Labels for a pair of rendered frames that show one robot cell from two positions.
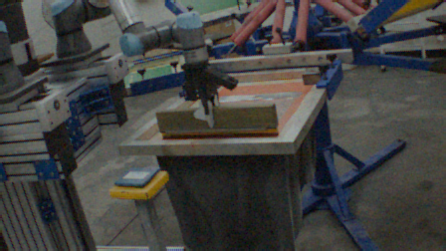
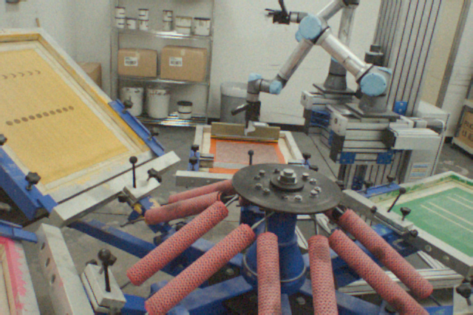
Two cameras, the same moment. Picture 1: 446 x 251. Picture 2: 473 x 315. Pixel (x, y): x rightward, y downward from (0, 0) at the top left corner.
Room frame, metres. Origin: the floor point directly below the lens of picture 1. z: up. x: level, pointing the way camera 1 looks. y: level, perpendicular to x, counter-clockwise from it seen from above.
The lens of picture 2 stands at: (3.54, -1.13, 1.78)
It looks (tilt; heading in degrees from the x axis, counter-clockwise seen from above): 22 degrees down; 150
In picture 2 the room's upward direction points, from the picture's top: 6 degrees clockwise
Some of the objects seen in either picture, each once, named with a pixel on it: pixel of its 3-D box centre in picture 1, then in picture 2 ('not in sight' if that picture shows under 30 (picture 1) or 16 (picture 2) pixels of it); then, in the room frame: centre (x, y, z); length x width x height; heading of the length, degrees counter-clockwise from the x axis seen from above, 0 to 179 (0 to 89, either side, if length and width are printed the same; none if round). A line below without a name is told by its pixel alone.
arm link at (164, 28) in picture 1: (167, 33); (271, 86); (1.63, 0.13, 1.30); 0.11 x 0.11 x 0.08; 37
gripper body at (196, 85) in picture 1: (198, 80); (252, 110); (1.56, 0.06, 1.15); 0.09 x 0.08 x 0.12; 65
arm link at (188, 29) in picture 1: (189, 30); (254, 83); (1.56, 0.06, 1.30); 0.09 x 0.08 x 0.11; 37
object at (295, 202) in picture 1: (303, 169); not in sight; (1.65, -0.23, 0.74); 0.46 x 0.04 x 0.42; 155
